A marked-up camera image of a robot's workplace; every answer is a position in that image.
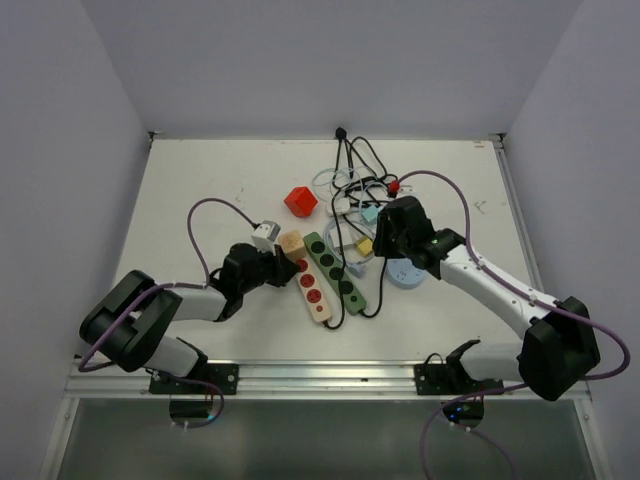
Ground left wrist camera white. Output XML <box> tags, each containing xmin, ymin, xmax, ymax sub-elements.
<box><xmin>251</xmin><ymin>220</ymin><xmax>281</xmax><ymax>253</ymax></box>

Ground aluminium rail table edge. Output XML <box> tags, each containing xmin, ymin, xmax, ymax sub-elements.
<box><xmin>64</xmin><ymin>360</ymin><xmax>446</xmax><ymax>400</ymax></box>

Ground round light blue socket hub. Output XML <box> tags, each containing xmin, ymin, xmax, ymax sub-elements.
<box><xmin>385</xmin><ymin>258</ymin><xmax>427</xmax><ymax>290</ymax></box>

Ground black cable of beige strip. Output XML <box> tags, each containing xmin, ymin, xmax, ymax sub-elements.
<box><xmin>322</xmin><ymin>294</ymin><xmax>349</xmax><ymax>331</ymax></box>

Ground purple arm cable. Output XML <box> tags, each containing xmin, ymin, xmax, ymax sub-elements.
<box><xmin>77</xmin><ymin>198</ymin><xmax>261</xmax><ymax>374</ymax></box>
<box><xmin>397</xmin><ymin>169</ymin><xmax>632</xmax><ymax>480</ymax></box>

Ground yellow USB charger cube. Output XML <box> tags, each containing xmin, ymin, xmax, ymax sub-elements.
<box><xmin>354</xmin><ymin>236</ymin><xmax>373</xmax><ymax>257</ymax></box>

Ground green power strip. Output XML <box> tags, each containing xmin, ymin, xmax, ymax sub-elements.
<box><xmin>303</xmin><ymin>232</ymin><xmax>367</xmax><ymax>315</ymax></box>

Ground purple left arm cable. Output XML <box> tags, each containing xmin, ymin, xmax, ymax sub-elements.
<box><xmin>77</xmin><ymin>198</ymin><xmax>261</xmax><ymax>374</ymax></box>

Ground beige wooden cube adapter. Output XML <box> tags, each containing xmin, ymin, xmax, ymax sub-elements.
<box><xmin>278</xmin><ymin>230</ymin><xmax>307</xmax><ymax>262</ymax></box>

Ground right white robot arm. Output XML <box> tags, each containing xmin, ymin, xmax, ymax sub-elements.
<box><xmin>374</xmin><ymin>196</ymin><xmax>601</xmax><ymax>401</ymax></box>

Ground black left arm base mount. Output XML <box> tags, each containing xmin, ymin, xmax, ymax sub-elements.
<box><xmin>149</xmin><ymin>352</ymin><xmax>239</xmax><ymax>395</ymax></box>

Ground beige power strip red sockets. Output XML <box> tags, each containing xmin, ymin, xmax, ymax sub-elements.
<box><xmin>295</xmin><ymin>257</ymin><xmax>333</xmax><ymax>324</ymax></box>

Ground red cube adapter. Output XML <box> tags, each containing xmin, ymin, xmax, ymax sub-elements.
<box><xmin>284</xmin><ymin>186</ymin><xmax>318</xmax><ymax>218</ymax></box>

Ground black cable of green strip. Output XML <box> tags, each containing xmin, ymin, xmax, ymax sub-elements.
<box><xmin>327</xmin><ymin>127</ymin><xmax>401</xmax><ymax>319</ymax></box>

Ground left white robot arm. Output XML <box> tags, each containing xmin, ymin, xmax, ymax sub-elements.
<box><xmin>78</xmin><ymin>243</ymin><xmax>299</xmax><ymax>393</ymax></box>

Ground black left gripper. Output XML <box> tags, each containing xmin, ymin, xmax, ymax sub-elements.
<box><xmin>239</xmin><ymin>242</ymin><xmax>300</xmax><ymax>295</ymax></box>

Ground thin light blue USB cable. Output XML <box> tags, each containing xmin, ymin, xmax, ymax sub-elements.
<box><xmin>312</xmin><ymin>167</ymin><xmax>396</xmax><ymax>221</ymax></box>

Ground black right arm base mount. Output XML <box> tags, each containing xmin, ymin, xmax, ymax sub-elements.
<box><xmin>413</xmin><ymin>340</ymin><xmax>504</xmax><ymax>396</ymax></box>

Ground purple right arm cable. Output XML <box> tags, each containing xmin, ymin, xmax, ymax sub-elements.
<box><xmin>397</xmin><ymin>169</ymin><xmax>632</xmax><ymax>480</ymax></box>

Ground light teal charger green strip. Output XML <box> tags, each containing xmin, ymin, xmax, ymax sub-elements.
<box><xmin>360</xmin><ymin>205</ymin><xmax>381</xmax><ymax>226</ymax></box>

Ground light blue round plug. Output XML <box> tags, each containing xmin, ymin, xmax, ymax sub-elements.
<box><xmin>348</xmin><ymin>263</ymin><xmax>366</xmax><ymax>278</ymax></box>

